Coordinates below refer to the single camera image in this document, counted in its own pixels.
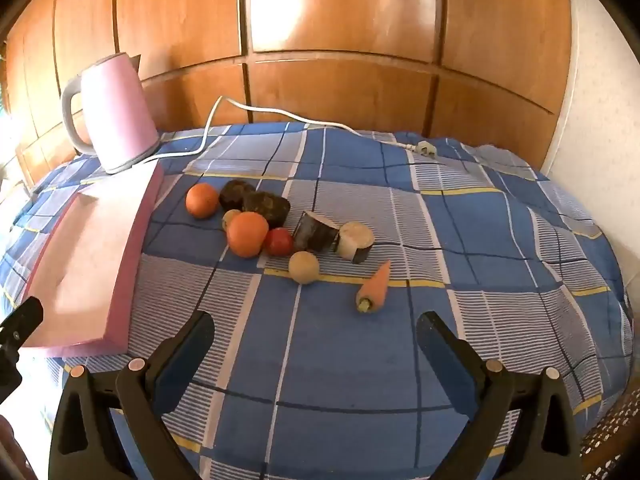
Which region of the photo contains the red tomato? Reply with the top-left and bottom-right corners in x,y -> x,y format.
263,227 -> 295,257

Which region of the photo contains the blue plaid blanket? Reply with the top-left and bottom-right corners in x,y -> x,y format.
0,122 -> 633,480

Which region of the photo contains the dark brown avocado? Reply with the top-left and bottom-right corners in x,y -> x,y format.
242,191 -> 291,228
218,180 -> 257,212

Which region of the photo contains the white power cord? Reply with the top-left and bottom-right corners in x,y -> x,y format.
142,95 -> 443,166

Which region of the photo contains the beige round potato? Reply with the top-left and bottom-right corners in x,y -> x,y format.
288,251 -> 320,285

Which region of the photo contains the orange carrot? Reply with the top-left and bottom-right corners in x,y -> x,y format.
355,260 -> 392,314

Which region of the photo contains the wooden wardrobe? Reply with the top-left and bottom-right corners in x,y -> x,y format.
0,0 -> 573,171

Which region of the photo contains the pale-faced eggplant piece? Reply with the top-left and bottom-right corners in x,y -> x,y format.
336,221 -> 376,265

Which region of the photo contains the small orange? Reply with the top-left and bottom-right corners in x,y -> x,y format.
185,182 -> 221,219

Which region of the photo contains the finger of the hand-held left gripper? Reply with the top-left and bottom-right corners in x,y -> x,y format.
0,296 -> 45,411

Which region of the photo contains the woven rattan chair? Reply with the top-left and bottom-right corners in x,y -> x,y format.
580,390 -> 636,480

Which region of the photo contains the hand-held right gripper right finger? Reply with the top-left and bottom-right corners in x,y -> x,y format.
416,310 -> 583,480

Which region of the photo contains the pink electric kettle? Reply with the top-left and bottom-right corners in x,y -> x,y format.
61,52 -> 162,176

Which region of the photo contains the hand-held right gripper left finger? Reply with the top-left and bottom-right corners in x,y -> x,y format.
48,310 -> 216,480

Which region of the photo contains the pink shallow box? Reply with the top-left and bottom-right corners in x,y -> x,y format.
20,162 -> 166,358

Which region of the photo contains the large orange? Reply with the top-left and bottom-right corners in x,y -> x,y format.
226,211 -> 270,259

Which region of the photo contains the dark eggplant piece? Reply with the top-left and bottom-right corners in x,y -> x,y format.
292,211 -> 342,253

